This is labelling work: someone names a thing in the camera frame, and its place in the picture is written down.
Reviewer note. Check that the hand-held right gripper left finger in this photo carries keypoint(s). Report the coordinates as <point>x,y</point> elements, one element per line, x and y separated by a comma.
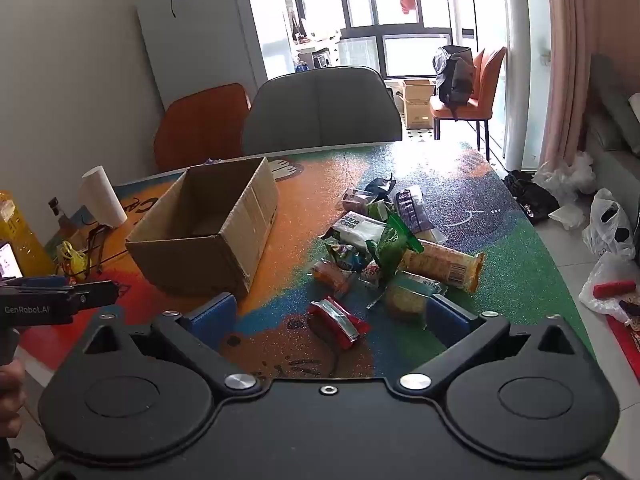
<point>212,317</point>

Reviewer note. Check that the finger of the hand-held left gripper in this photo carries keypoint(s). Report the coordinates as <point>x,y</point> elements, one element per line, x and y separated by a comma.
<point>97,292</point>

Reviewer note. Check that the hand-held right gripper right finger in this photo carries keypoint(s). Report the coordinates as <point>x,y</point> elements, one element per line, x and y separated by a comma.
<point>450,317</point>

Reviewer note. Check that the red snack packet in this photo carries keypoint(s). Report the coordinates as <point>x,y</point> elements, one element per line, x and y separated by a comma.
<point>337,320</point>

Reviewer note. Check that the purple snack packet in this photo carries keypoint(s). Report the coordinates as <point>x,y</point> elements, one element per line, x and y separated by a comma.
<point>410,207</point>

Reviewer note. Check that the white black cake packet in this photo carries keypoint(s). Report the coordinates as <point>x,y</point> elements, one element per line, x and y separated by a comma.
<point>357,230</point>

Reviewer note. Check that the person's left hand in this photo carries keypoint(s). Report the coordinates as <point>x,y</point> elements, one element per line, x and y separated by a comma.
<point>10,390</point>

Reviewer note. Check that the small yellow plastic bag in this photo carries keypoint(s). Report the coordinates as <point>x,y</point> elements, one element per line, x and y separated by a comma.
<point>72,260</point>

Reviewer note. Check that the green yellow cake packet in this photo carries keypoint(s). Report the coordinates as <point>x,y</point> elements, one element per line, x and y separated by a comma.
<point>407,300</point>

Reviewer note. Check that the phone with lit screen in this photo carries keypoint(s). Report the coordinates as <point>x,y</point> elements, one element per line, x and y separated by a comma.
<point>9,262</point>

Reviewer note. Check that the yellow biscuit packet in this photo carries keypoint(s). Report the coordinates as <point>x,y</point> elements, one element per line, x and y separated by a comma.
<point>445,265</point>

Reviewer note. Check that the small red white packet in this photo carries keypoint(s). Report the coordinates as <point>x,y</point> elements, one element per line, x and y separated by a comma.
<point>371,272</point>

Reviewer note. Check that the large green snack bag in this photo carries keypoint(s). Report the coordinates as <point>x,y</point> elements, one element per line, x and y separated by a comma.
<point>392,245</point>

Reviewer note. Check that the white paper towel roll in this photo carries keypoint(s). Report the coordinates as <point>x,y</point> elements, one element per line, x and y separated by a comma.
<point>102,195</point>

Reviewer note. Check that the blue green snack packet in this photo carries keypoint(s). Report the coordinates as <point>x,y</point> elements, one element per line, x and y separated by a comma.
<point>345,255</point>

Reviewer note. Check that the orange snack packet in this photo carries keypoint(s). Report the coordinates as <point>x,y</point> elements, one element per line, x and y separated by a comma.
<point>332,276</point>

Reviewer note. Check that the small green snack packet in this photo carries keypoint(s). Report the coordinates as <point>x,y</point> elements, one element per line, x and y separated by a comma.
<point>378,210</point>

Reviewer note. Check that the black bag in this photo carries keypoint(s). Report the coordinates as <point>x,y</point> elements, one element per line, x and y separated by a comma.
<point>532,200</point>

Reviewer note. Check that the pink mochi packet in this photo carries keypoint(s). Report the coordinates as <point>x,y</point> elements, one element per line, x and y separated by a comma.
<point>355,199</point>

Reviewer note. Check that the small white plastic bag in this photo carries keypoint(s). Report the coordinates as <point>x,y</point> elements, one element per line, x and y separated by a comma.
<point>567,216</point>

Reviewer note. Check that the colourful printed table mat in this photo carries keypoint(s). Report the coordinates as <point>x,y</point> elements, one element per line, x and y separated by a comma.
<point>310,185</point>

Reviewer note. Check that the white plastic bag, red contents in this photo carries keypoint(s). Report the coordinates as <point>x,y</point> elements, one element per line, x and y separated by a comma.
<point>610,272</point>

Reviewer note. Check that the white plastic bag, dark contents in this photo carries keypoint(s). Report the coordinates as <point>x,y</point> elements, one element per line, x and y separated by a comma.
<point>600,230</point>

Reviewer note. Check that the red floor mat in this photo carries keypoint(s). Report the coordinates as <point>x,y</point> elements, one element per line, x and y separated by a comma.
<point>627,345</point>

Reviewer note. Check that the crumpled white plastic bag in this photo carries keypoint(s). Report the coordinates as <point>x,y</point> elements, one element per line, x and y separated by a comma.
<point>565,175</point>

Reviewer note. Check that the cardboard box with flaps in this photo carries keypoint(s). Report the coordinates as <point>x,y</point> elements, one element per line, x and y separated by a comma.
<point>417,105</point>

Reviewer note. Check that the grey upholstered chair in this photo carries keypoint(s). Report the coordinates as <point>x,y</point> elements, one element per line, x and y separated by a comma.
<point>320,110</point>

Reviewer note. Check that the grey black backpack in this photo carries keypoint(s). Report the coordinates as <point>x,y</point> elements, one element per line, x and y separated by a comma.
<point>452,77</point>

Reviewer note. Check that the orange chair with black legs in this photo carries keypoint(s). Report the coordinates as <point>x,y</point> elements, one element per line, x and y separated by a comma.
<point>489,75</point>

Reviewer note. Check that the grey sofa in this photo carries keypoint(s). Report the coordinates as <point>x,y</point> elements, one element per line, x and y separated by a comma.
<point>615,125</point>

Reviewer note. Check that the white refrigerator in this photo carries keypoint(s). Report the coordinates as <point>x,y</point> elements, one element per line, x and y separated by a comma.
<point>200,35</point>

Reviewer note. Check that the pink curtain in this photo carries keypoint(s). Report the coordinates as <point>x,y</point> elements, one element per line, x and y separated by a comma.
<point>575,35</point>

